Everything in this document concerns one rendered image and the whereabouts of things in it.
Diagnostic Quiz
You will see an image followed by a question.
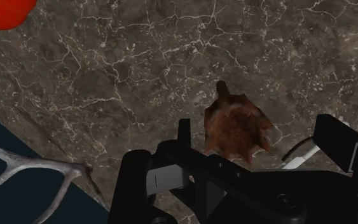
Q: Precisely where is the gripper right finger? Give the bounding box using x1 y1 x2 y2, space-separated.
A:
312 113 358 175

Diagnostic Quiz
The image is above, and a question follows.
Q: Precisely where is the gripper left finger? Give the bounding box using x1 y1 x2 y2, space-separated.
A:
107 118 198 224

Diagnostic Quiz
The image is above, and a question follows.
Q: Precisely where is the brown furry toy animal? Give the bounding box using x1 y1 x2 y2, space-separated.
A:
203 80 274 165

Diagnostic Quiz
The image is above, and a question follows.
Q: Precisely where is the grey antler-shaped branch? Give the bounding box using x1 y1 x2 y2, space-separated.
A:
0 137 109 224

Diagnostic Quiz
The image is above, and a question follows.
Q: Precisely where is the red round fruit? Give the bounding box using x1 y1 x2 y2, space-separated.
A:
0 0 38 31

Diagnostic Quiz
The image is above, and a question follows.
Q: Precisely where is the white stick with black cord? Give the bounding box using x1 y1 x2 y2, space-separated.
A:
282 121 350 170

